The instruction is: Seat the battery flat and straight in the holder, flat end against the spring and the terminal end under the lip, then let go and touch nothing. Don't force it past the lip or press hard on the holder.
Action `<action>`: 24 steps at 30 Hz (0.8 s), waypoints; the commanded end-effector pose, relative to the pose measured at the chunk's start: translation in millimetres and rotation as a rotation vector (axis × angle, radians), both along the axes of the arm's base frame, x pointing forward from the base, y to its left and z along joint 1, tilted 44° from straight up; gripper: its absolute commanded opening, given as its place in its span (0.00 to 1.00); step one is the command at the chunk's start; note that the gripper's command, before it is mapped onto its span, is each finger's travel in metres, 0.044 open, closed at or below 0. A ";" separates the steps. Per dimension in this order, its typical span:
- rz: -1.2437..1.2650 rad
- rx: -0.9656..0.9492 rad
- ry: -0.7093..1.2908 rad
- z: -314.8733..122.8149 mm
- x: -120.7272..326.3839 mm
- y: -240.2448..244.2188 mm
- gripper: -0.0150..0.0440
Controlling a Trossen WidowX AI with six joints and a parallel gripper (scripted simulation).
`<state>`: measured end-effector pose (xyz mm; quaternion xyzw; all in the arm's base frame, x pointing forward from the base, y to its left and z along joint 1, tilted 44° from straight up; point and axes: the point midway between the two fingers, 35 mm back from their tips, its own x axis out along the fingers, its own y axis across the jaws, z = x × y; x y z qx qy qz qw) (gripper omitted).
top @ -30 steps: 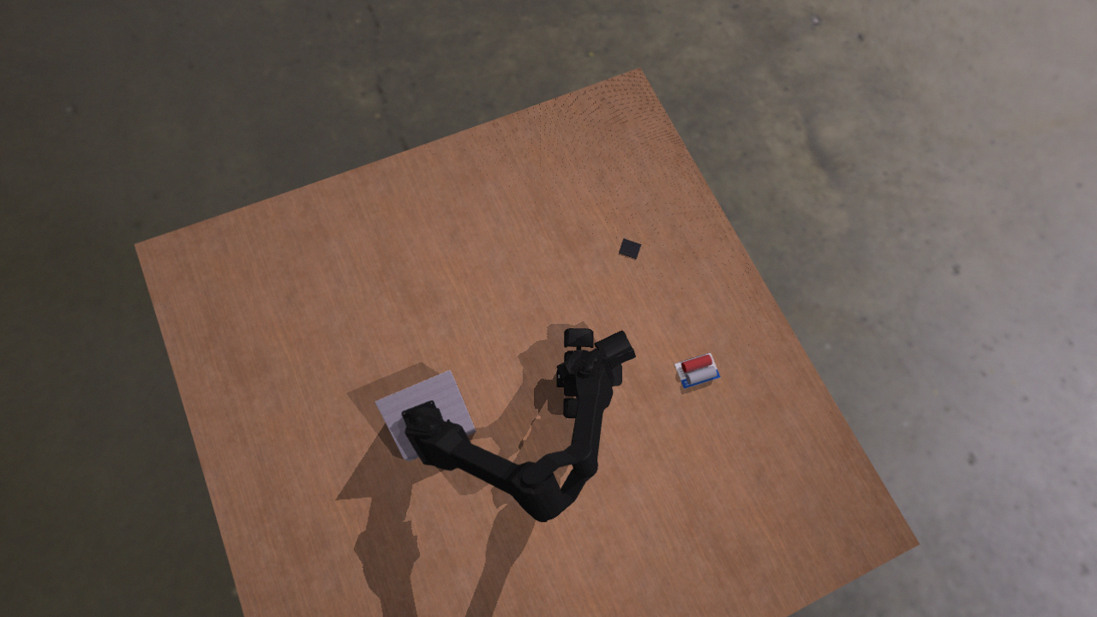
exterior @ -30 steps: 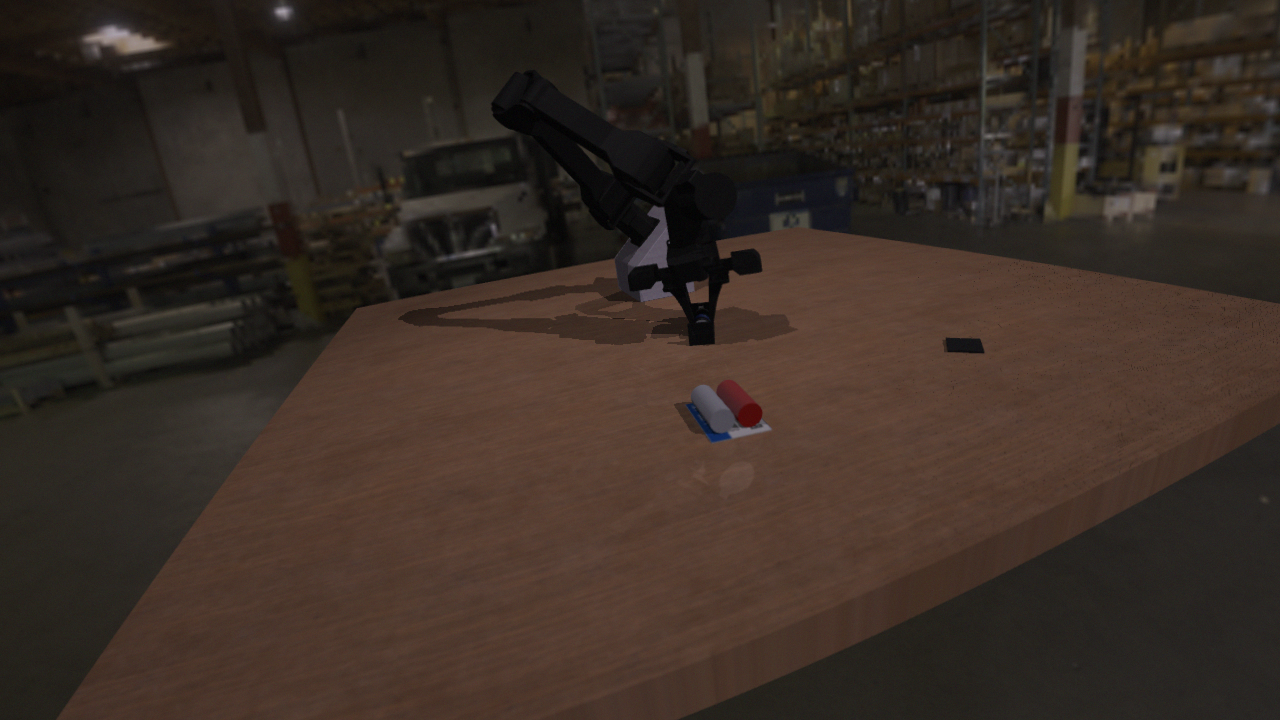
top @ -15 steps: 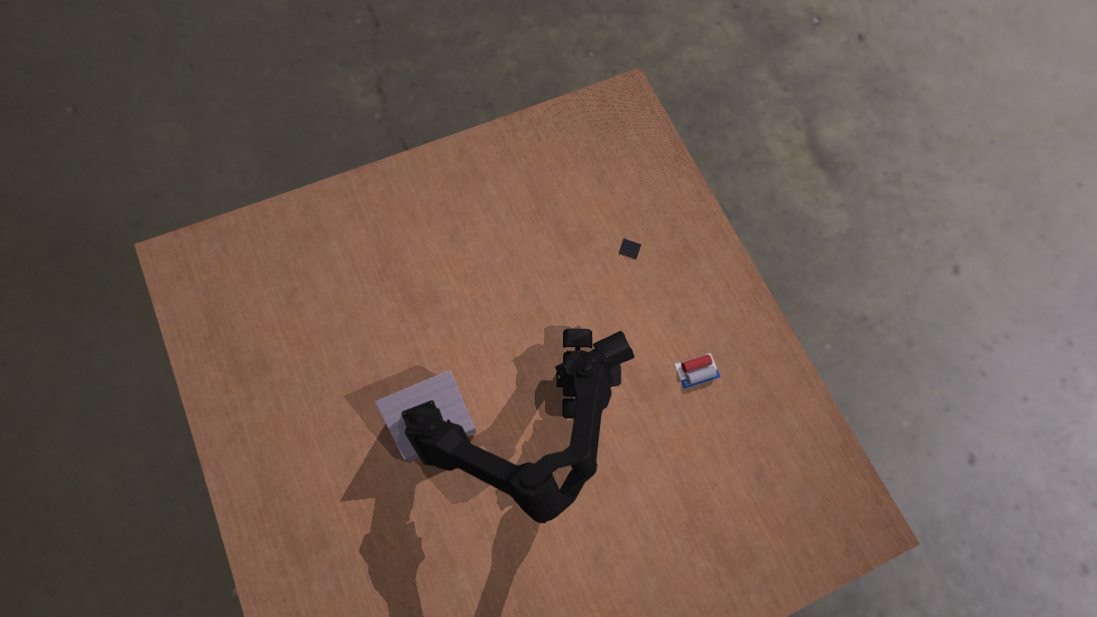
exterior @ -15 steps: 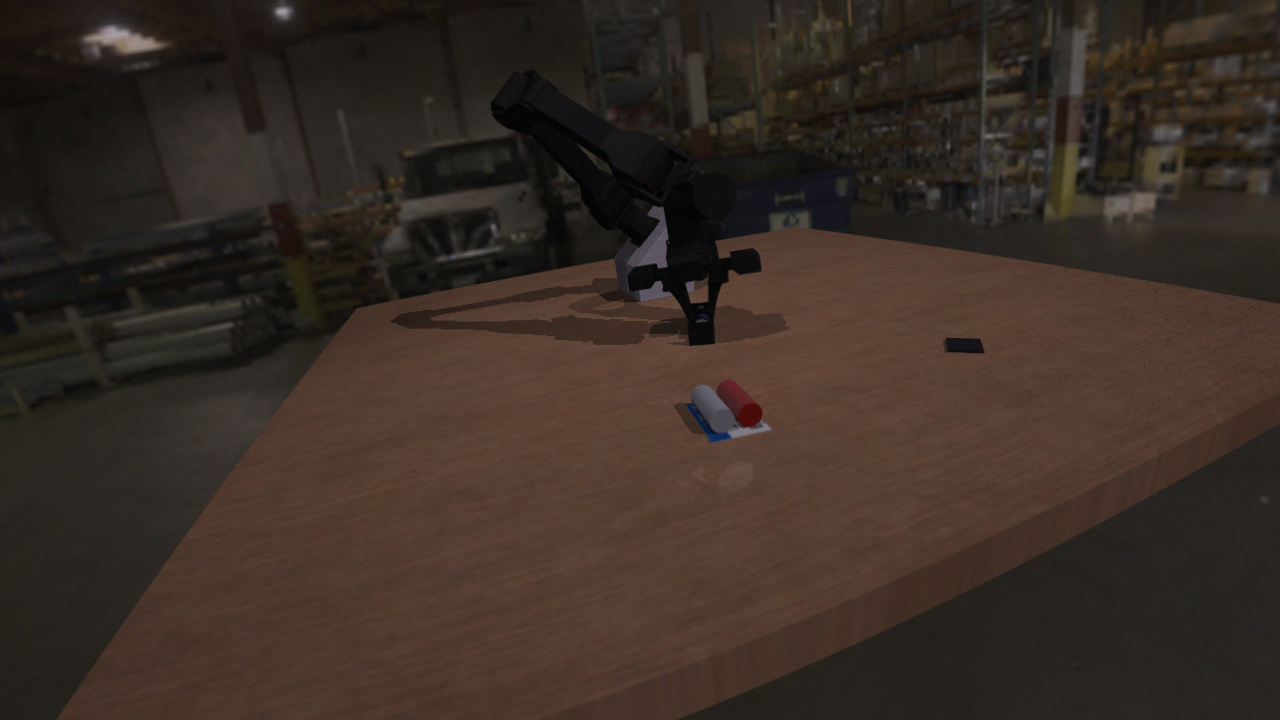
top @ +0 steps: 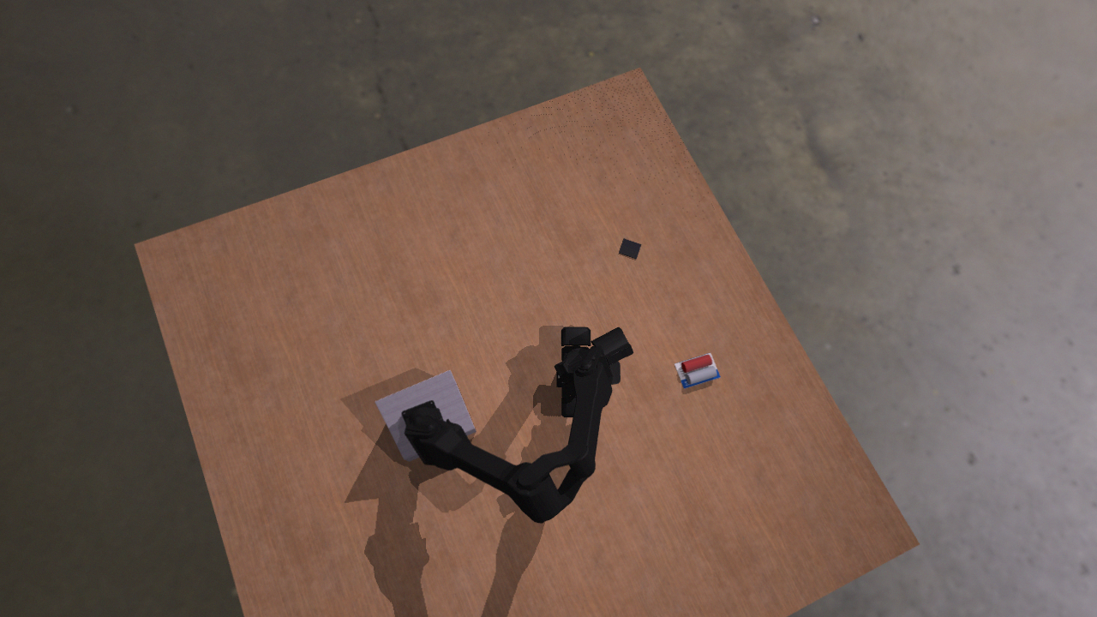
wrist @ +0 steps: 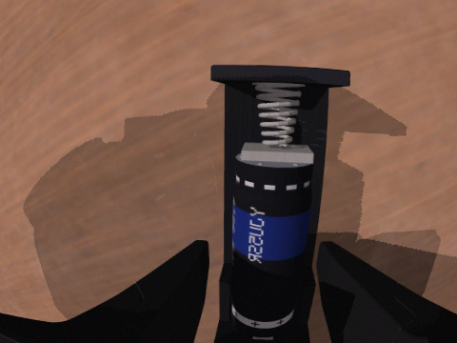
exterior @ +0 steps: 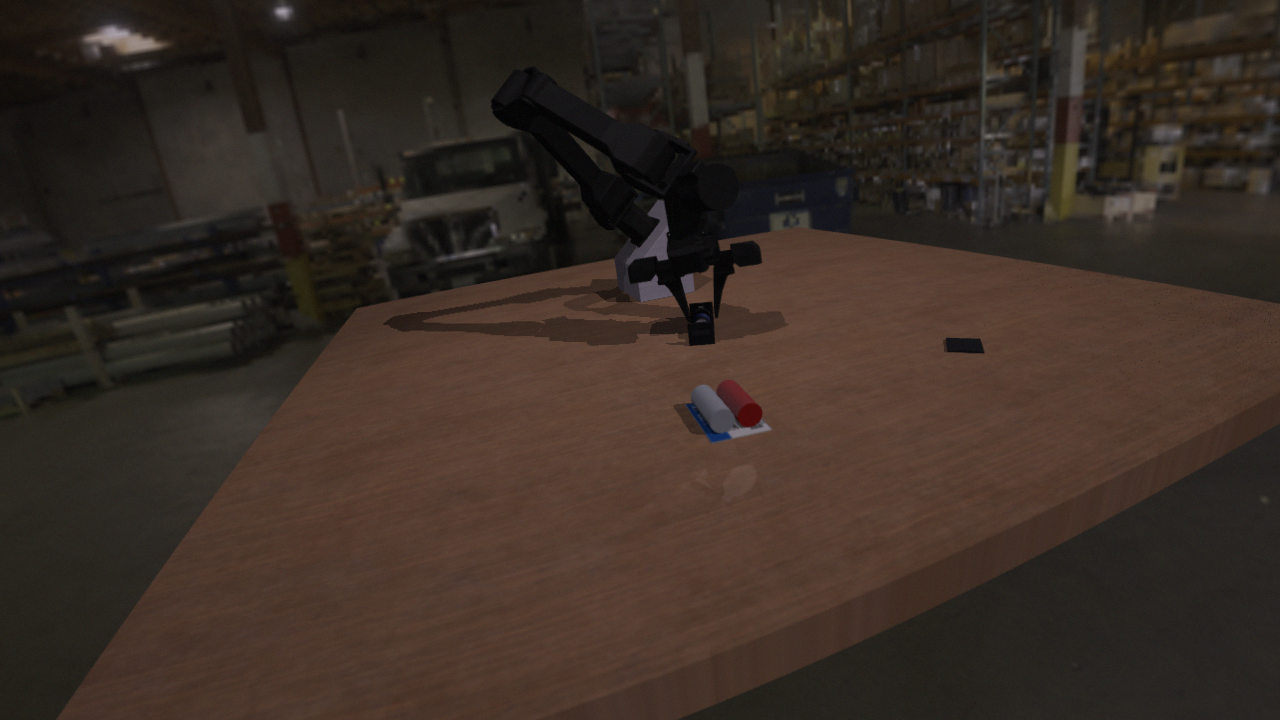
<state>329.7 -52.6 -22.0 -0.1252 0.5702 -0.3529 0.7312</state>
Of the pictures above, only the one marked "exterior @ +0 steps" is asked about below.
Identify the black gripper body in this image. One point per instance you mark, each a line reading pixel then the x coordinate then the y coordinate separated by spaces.
pixel 742 254

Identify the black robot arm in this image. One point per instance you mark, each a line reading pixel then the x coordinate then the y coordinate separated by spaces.
pixel 531 101

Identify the black battery holder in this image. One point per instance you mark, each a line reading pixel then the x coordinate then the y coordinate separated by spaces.
pixel 701 333

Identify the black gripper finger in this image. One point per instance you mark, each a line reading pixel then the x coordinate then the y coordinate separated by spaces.
pixel 676 288
pixel 719 283

